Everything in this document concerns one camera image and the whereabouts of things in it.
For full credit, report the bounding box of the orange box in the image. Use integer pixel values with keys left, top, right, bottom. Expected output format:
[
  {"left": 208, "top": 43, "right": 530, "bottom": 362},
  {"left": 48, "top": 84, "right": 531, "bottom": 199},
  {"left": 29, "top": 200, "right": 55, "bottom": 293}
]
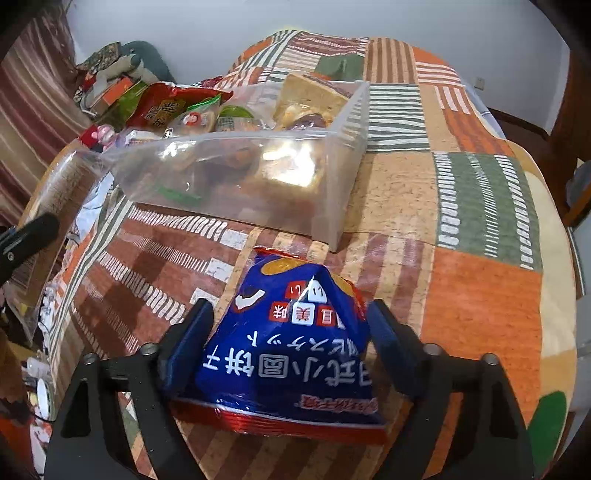
[{"left": 99, "top": 78, "right": 134, "bottom": 104}]

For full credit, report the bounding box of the clear plastic container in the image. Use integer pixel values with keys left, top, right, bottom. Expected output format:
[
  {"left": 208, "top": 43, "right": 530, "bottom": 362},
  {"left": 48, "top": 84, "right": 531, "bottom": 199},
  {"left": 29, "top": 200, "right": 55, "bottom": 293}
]
[{"left": 99, "top": 79, "right": 371, "bottom": 252}]

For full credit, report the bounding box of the blue snack packet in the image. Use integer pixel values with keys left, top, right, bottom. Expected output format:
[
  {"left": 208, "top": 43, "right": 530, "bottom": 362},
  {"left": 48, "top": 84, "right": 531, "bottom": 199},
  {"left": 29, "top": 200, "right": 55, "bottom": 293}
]
[{"left": 168, "top": 246, "right": 389, "bottom": 446}]

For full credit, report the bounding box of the pink toy figure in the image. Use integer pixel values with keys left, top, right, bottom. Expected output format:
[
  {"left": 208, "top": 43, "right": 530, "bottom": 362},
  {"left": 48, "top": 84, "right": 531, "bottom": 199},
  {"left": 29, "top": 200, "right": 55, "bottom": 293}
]
[{"left": 92, "top": 124, "right": 116, "bottom": 148}]

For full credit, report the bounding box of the green-edged snack packet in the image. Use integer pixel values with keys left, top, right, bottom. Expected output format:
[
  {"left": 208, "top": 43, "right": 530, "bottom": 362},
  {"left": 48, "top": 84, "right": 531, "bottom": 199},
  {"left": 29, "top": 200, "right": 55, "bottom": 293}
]
[{"left": 178, "top": 95, "right": 222, "bottom": 134}]

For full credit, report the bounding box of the round green snack packet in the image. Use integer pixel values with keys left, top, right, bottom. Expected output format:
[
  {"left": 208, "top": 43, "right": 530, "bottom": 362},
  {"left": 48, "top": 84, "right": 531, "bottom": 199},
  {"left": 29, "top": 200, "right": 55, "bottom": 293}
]
[{"left": 217, "top": 105, "right": 254, "bottom": 132}]

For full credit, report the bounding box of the grey-green cushion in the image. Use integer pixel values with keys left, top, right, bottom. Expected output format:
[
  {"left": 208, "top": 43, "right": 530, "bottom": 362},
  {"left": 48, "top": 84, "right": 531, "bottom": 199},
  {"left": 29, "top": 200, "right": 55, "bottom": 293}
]
[{"left": 122, "top": 41, "right": 174, "bottom": 84}]

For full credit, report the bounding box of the yellow cake pack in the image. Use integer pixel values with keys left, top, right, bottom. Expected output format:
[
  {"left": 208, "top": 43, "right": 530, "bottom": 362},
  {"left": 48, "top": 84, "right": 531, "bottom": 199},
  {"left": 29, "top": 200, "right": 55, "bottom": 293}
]
[{"left": 272, "top": 71, "right": 356, "bottom": 134}]

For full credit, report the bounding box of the wooden door frame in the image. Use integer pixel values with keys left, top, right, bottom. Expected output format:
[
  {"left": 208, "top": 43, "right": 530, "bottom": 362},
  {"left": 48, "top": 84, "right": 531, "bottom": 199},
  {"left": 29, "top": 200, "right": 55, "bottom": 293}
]
[{"left": 545, "top": 41, "right": 591, "bottom": 227}]

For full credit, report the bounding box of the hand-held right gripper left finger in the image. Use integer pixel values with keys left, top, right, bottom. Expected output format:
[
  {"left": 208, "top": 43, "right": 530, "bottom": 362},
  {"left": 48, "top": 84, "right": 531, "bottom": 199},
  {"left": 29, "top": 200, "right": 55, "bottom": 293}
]
[{"left": 44, "top": 299, "right": 215, "bottom": 480}]

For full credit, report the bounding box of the green cardboard box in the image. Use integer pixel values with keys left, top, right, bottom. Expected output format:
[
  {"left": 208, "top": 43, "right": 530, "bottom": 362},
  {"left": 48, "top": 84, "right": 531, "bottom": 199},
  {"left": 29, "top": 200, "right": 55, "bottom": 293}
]
[{"left": 108, "top": 83, "right": 148, "bottom": 125}]

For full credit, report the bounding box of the patterned folded cloth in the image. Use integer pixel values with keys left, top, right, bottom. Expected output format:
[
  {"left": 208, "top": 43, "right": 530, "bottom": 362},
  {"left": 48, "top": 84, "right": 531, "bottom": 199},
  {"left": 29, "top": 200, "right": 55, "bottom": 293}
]
[{"left": 78, "top": 42, "right": 123, "bottom": 70}]

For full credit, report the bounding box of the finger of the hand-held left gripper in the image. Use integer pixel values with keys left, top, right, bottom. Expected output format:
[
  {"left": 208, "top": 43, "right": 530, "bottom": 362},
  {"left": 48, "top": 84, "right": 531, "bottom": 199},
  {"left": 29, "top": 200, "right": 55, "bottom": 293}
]
[{"left": 0, "top": 213, "right": 61, "bottom": 278}]

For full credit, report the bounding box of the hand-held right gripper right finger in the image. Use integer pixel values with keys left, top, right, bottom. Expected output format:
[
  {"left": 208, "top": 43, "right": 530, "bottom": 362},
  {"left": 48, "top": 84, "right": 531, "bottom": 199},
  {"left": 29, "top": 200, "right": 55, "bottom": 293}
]
[{"left": 367, "top": 299, "right": 539, "bottom": 480}]

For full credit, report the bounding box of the striped curtain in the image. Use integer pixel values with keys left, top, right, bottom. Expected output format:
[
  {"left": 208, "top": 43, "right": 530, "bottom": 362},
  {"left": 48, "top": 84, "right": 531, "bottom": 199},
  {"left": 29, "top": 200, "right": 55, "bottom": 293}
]
[{"left": 0, "top": 14, "right": 93, "bottom": 227}]

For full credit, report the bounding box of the red snack packet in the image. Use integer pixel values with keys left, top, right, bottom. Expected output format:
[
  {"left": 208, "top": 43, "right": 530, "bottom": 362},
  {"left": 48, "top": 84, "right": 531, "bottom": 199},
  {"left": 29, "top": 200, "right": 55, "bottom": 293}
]
[{"left": 127, "top": 83, "right": 234, "bottom": 139}]

